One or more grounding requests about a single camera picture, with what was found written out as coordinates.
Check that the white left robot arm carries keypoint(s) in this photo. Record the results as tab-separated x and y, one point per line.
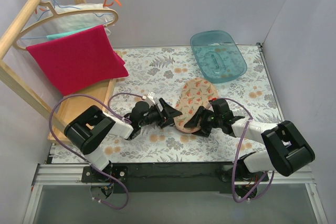
90	128

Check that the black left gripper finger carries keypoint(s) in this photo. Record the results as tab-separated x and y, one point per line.
168	111
166	122

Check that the white cloth on hanger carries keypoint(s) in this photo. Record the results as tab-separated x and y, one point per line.
78	21

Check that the beige wooden hanger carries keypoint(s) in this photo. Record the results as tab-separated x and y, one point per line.
36	35

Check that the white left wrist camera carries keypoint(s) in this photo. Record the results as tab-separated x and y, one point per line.
150	98

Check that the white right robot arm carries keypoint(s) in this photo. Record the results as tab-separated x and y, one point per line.
286	152

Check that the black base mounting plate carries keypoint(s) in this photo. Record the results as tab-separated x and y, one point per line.
174	177

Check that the peach floral mesh laundry bag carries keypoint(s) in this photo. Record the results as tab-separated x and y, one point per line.
195	93

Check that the teal folded cloth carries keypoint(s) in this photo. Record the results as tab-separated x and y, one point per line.
65	34

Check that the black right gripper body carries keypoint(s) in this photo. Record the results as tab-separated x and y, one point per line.
205	119

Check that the magenta red towel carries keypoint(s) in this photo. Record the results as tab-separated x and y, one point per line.
77	61

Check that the floral patterned table mat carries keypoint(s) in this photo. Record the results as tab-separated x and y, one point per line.
164	71

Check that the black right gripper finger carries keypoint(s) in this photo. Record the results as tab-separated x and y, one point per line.
202	133
193	122

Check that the clear teal plastic tub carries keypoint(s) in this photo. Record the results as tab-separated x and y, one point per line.
218	56

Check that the blue wire hanger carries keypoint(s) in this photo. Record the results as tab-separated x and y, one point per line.
54	10

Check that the aluminium frame rail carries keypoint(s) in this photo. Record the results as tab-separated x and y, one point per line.
68	193

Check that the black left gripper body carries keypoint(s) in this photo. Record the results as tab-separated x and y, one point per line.
163	115

